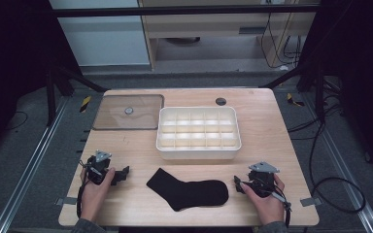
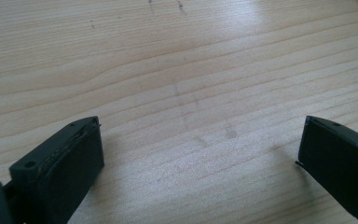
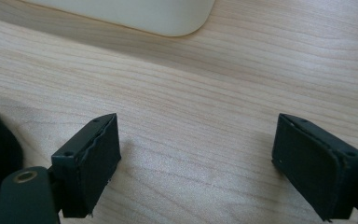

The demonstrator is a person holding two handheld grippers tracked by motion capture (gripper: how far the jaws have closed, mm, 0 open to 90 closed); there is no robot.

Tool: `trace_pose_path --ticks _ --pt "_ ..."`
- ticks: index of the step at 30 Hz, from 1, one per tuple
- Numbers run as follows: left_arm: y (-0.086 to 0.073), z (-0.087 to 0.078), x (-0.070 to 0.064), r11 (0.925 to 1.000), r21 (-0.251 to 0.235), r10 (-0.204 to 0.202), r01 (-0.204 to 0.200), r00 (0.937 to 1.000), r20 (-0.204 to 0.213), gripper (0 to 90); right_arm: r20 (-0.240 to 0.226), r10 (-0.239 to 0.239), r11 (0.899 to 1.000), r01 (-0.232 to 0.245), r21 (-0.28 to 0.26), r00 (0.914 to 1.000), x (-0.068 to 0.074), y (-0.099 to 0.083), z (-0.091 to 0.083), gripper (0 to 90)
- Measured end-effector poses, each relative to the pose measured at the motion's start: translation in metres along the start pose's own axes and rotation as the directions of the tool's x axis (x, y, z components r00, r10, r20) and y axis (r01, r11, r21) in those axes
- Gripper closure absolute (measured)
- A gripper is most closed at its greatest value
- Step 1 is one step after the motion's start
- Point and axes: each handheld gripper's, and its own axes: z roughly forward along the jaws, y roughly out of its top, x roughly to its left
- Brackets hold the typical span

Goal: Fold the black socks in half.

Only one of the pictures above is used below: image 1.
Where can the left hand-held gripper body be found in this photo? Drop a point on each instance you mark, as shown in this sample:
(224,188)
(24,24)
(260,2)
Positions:
(97,166)

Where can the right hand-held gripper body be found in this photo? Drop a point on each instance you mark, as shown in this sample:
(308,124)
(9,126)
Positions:
(261,179)

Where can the white compartment storage box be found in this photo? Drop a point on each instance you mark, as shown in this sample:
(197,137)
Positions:
(198,152)

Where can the black sock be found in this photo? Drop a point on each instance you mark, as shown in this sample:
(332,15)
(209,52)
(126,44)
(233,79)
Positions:
(187,192)

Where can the person's right hand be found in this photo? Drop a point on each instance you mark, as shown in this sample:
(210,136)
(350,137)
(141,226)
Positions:
(270,208)

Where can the person's left hand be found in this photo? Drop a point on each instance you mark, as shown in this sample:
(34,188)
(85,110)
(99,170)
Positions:
(94,200)

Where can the transparent box lid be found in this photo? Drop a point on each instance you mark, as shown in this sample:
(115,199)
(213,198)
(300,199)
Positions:
(123,119)

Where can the yellow black striped tape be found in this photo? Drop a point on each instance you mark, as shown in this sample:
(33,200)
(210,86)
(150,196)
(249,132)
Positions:
(85,103)
(294,101)

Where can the black metal stand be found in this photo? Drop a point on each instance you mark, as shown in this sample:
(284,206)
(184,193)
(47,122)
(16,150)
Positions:
(50,97)
(319,93)

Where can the white cabinet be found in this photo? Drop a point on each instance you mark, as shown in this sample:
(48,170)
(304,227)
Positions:
(103,39)

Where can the light wooden desk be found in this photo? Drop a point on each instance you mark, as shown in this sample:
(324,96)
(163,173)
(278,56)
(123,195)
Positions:
(207,24)

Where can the black horizontal bar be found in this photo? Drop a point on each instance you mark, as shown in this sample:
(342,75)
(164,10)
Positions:
(175,11)

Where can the grey metal bracket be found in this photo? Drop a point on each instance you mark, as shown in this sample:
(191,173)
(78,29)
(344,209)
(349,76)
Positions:
(66,201)
(311,201)

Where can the aluminium floor rail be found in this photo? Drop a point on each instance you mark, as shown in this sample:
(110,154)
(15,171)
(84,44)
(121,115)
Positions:
(346,174)
(29,168)

